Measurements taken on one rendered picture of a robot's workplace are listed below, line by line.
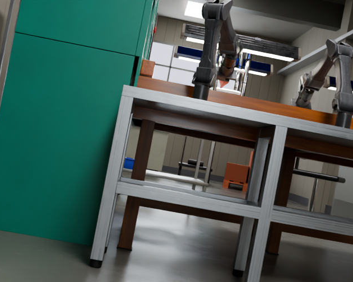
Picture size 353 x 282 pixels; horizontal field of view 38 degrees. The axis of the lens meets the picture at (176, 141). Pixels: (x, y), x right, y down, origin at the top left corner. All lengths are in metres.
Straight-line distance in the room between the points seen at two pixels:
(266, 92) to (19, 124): 9.15
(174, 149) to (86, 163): 8.58
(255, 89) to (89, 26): 8.94
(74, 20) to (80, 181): 0.69
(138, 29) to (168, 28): 8.77
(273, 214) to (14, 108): 1.16
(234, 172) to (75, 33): 6.90
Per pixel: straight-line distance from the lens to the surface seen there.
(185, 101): 1.86
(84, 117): 2.22
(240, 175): 8.92
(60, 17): 2.29
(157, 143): 8.42
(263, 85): 11.10
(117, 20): 2.27
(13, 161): 2.27
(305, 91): 2.57
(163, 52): 10.90
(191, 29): 2.62
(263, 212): 1.91
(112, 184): 1.85
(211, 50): 2.07
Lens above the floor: 0.47
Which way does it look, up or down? 1 degrees up
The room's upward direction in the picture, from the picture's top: 11 degrees clockwise
